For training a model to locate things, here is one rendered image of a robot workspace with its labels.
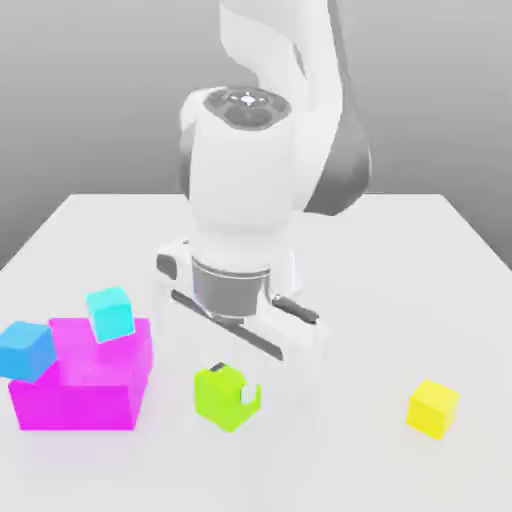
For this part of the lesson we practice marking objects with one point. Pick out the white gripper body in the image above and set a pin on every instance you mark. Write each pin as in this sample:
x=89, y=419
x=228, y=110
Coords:
x=296, y=336

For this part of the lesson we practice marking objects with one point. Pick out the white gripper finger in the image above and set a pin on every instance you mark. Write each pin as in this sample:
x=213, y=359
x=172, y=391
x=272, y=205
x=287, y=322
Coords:
x=250, y=394

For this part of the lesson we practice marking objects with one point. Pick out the small green cube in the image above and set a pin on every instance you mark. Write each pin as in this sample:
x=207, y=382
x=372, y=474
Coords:
x=220, y=396

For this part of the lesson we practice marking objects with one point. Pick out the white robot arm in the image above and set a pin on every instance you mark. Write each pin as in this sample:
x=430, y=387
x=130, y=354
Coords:
x=240, y=180

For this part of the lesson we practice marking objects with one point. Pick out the small yellow cube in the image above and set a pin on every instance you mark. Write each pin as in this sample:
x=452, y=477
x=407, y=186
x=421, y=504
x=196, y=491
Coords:
x=432, y=410

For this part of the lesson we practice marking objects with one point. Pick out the small cyan cube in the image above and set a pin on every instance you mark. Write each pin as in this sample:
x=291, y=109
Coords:
x=110, y=314

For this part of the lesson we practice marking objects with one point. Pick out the small blue cube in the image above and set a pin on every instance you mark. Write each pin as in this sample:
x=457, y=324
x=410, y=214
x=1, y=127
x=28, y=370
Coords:
x=26, y=352

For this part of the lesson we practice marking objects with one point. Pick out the large magenta box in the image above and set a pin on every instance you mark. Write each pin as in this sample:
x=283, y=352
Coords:
x=92, y=384

